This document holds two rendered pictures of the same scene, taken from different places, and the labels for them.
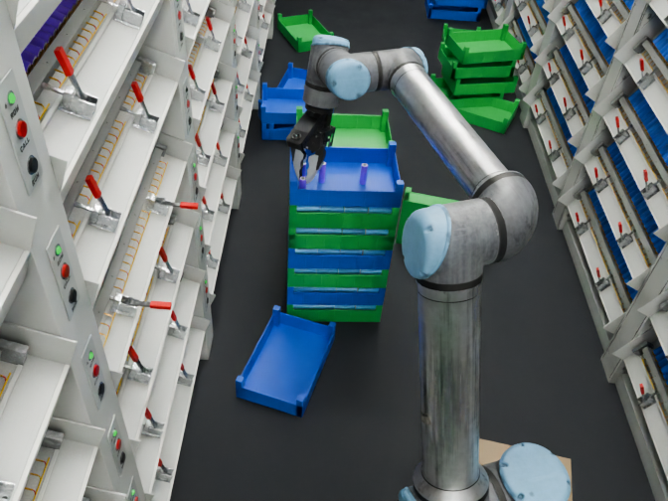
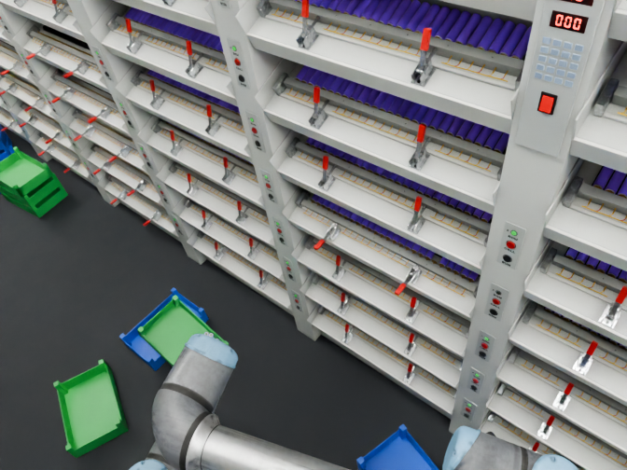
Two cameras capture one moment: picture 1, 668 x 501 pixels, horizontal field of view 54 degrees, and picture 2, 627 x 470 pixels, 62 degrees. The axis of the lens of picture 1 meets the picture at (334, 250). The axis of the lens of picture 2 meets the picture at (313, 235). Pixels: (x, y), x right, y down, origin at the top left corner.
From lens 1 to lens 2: 150 cm
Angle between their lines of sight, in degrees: 82
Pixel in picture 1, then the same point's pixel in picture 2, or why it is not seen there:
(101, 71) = (355, 136)
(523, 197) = (164, 421)
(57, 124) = (307, 111)
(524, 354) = not seen: outside the picture
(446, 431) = not seen: hidden behind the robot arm
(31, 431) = (229, 143)
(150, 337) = (364, 288)
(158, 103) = (445, 242)
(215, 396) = (411, 419)
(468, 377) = not seen: hidden behind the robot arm
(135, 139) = (400, 215)
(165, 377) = (377, 329)
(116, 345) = (312, 225)
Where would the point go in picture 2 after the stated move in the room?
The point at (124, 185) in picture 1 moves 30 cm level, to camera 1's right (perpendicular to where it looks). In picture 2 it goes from (355, 200) to (271, 277)
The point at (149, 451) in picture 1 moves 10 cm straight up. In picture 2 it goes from (331, 303) to (328, 286)
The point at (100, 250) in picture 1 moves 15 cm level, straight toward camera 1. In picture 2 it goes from (309, 179) to (256, 173)
